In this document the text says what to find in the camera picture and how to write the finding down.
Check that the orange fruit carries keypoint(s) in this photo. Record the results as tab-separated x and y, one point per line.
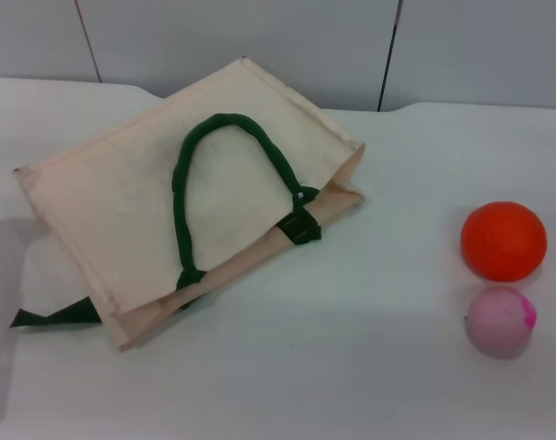
503	240

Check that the pink peach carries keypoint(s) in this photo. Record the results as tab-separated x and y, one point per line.
499	323

